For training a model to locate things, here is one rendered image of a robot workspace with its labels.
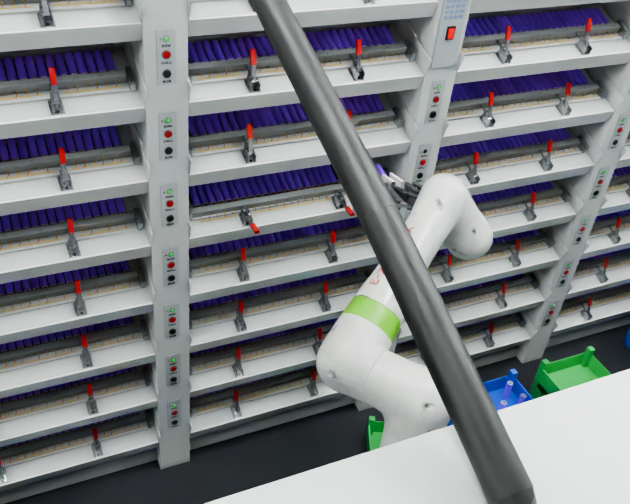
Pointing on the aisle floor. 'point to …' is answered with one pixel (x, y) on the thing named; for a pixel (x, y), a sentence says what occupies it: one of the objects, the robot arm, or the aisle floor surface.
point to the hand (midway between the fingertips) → (392, 182)
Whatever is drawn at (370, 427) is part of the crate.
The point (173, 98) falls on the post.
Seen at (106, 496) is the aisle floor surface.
